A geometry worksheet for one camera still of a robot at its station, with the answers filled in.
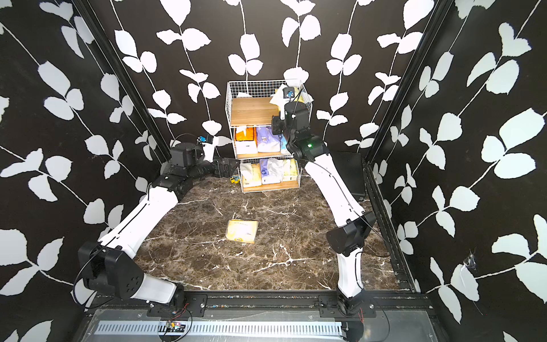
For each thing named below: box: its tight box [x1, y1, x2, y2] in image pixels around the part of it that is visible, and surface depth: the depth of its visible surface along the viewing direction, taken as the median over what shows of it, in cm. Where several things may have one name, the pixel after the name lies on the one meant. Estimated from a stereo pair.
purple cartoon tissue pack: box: [256, 125, 282, 153], surface depth 89 cm
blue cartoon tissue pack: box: [279, 133, 293, 156], surface depth 90 cm
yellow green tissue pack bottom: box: [282, 158, 299, 182], surface depth 109 cm
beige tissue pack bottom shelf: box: [240, 162, 263, 189], surface depth 107 cm
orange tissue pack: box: [235, 126, 258, 155], surface depth 88 cm
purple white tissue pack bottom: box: [259, 157, 285, 185], surface depth 107 cm
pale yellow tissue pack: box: [225, 219, 259, 245], surface depth 90 cm
